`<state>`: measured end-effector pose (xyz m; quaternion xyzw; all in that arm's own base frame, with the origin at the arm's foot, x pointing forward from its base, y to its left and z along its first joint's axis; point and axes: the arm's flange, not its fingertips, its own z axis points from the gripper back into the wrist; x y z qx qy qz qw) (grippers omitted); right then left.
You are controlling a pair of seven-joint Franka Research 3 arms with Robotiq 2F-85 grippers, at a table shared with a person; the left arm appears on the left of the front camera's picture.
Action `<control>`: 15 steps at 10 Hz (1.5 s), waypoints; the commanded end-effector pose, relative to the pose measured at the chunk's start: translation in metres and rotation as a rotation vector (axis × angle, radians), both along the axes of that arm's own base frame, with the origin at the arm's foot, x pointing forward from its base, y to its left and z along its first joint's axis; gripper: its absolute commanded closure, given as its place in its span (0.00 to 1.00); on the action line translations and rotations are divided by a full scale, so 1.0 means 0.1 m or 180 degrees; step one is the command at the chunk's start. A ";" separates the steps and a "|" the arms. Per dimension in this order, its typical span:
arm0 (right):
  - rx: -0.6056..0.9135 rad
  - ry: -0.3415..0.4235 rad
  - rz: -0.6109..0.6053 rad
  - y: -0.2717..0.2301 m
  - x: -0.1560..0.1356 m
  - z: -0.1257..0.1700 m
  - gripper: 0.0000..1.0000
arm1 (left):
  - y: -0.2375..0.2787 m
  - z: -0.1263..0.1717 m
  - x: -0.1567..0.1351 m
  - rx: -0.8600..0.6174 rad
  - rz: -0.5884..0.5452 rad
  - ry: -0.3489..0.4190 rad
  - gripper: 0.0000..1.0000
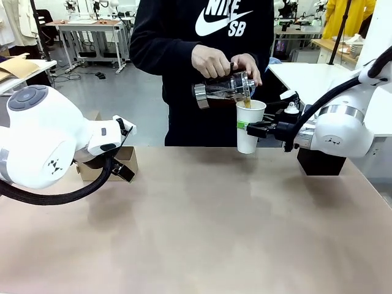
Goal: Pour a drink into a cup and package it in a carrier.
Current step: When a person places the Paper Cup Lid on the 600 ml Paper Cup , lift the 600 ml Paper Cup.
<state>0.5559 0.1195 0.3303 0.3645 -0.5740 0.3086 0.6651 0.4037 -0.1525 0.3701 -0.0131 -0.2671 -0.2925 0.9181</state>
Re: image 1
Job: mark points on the brown cardboard cup carrier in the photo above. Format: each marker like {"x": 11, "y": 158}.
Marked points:
{"x": 127, "y": 159}

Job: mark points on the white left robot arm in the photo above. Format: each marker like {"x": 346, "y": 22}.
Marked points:
{"x": 36, "y": 137}

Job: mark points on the person torso black Nike hoodie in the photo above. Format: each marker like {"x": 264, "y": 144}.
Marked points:
{"x": 183, "y": 24}

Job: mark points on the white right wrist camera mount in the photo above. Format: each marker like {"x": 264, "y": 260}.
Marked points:
{"x": 291, "y": 101}

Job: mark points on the person in yellow coat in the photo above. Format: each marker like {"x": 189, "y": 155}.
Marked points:
{"x": 346, "y": 18}

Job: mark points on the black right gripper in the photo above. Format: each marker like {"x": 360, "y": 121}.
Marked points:
{"x": 283, "y": 130}

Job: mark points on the person's right forearm black sleeve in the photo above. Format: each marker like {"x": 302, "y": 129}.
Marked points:
{"x": 159, "y": 58}

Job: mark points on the black tripod pole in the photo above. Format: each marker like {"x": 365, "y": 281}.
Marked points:
{"x": 340, "y": 33}

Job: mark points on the brown top workbench white frame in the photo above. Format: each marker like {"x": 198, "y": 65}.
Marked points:
{"x": 92, "y": 23}

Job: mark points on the person's left hand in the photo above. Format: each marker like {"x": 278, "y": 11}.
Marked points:
{"x": 249, "y": 64}

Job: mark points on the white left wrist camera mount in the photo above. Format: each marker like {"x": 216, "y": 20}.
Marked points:
{"x": 127, "y": 126}

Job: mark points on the person's left forearm black sleeve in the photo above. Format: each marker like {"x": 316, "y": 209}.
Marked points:
{"x": 265, "y": 52}

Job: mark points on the white paper cup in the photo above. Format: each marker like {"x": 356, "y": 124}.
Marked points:
{"x": 248, "y": 134}

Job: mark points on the wooden top table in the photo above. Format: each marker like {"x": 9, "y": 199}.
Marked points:
{"x": 324, "y": 46}

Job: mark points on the glass french press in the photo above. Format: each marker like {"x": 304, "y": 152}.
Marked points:
{"x": 223, "y": 92}

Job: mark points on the flat brown cardboard sheets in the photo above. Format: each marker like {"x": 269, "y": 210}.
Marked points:
{"x": 18, "y": 65}

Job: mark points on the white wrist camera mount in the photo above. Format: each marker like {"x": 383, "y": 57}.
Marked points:
{"x": 291, "y": 101}
{"x": 127, "y": 126}

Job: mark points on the white table with cardboard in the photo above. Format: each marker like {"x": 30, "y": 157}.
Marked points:
{"x": 43, "y": 65}

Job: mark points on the black stand pole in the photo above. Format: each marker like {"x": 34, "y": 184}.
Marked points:
{"x": 41, "y": 30}

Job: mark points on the small black floor object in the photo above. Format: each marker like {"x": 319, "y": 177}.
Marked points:
{"x": 100, "y": 75}

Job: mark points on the stack of white bowls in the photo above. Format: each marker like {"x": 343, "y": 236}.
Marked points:
{"x": 356, "y": 50}

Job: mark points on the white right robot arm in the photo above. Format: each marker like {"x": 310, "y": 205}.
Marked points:
{"x": 340, "y": 131}

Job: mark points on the hanging white coat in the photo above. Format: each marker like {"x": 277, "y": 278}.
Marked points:
{"x": 15, "y": 21}

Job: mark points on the person's right hand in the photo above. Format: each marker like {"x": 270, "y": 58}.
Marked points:
{"x": 211, "y": 61}

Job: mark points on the black open box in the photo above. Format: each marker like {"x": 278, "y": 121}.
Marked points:
{"x": 321, "y": 163}

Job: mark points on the black office chair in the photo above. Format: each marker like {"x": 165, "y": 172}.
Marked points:
{"x": 49, "y": 27}

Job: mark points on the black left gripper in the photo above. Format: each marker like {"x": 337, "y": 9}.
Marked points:
{"x": 93, "y": 163}

